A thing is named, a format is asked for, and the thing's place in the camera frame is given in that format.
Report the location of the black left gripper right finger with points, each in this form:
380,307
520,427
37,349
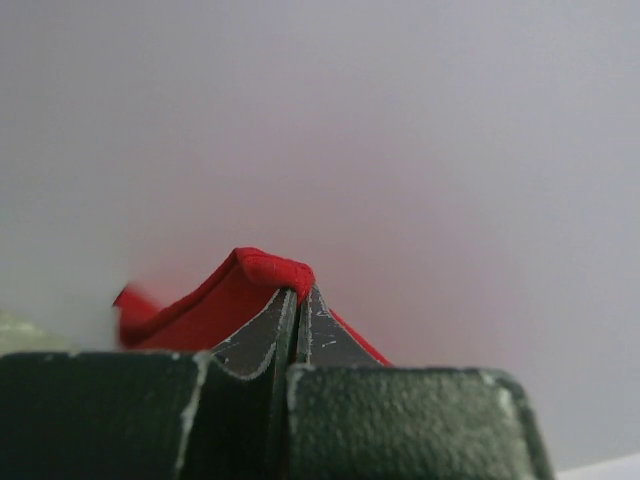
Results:
352,417

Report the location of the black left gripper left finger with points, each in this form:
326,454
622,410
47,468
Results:
159,414

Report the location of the red t shirt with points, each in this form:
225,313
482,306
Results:
232,295

